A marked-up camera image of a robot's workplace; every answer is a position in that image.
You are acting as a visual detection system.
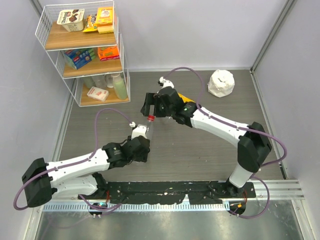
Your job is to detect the white pink tissue pack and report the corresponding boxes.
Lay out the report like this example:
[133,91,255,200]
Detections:
[86,86,109,102]

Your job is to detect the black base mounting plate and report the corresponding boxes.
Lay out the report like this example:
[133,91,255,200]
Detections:
[99,179,257,205]

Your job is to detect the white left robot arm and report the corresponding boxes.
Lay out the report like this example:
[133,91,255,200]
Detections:
[22,135,150,208]

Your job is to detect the yellow orange cracker box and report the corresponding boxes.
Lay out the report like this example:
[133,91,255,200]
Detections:
[95,6,114,34]

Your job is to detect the yellow juice bottle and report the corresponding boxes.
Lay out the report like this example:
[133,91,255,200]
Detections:
[178,93,195,103]

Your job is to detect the white slotted cable duct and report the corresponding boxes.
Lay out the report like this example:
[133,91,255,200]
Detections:
[42,201,230,212]

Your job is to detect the green drink bottle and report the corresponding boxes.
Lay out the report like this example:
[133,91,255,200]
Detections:
[111,73,128,100]

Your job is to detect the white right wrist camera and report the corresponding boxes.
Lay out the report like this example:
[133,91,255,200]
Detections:
[158,76,175,89]

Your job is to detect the orange snack box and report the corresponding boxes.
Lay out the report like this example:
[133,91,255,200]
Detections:
[97,46,120,61]

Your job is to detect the red bottle cap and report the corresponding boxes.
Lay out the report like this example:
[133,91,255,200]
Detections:
[147,115,156,122]

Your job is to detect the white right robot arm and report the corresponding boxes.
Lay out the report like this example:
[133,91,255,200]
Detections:
[140,86,272,198]

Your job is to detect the clear bottle red label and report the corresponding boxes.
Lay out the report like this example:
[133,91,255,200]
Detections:
[145,119,154,141]

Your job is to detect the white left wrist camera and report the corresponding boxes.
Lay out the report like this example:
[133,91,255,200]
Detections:
[129,121,148,139]

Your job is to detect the white wire shelf rack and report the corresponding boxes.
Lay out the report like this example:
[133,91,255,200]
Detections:
[35,0,131,107]

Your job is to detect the blue green box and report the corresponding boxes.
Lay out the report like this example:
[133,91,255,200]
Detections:
[63,48,96,70]

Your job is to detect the yellow snack bag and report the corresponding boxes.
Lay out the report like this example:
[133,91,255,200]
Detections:
[82,14,98,33]

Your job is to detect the clear bottles on bottom shelf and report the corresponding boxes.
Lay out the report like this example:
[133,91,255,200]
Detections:
[82,74,114,89]

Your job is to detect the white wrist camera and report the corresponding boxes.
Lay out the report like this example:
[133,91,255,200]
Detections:
[129,121,148,139]
[158,76,175,89]

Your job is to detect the clear bottle blue white label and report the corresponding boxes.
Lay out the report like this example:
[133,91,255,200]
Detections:
[161,116,173,125]

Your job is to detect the white yogurt tub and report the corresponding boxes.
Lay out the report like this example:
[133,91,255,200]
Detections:
[56,8,85,32]

